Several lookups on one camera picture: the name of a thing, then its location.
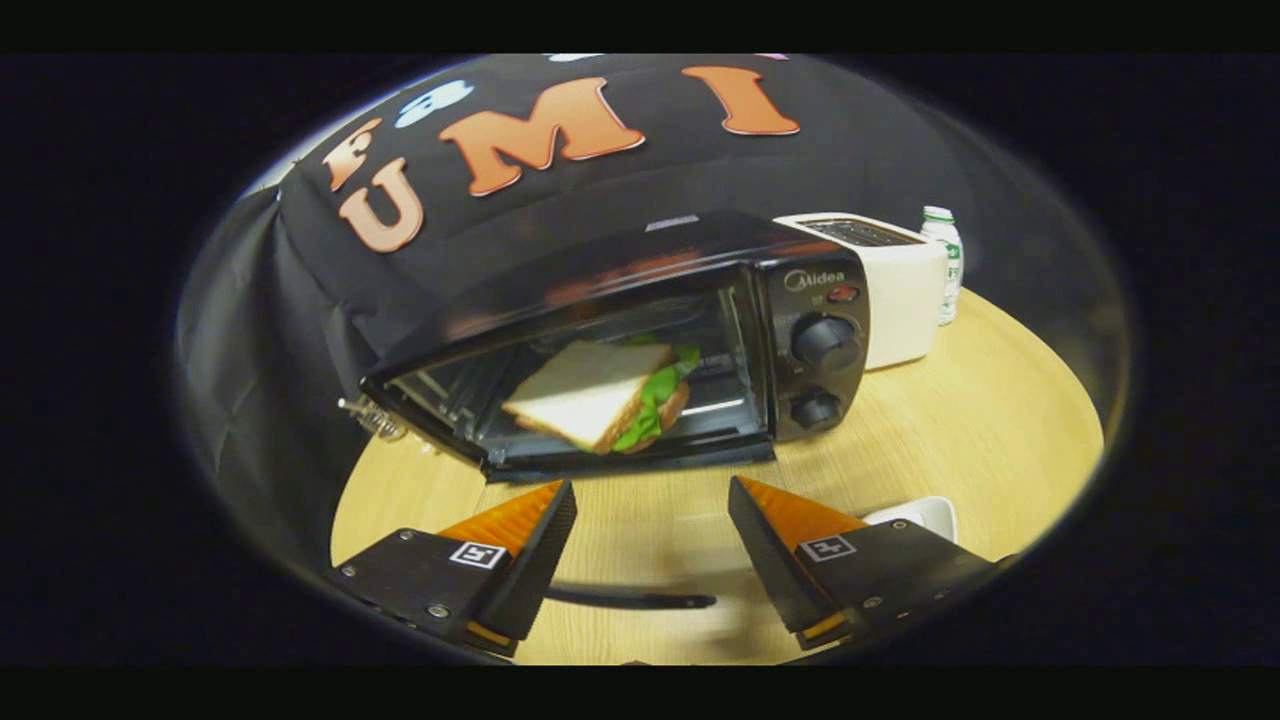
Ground white rectangular tray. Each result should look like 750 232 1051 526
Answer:
862 496 961 546

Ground white green-label drink bottle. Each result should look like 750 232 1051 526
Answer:
920 205 966 328

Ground white pop-up toaster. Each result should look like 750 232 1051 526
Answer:
772 212 949 373

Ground black toaster oven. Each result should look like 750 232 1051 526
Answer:
358 208 873 611

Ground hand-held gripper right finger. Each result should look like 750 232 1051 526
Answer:
727 475 1011 651

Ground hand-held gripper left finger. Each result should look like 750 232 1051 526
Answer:
325 478 579 659

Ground sandwich with lettuce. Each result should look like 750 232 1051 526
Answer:
500 338 703 457

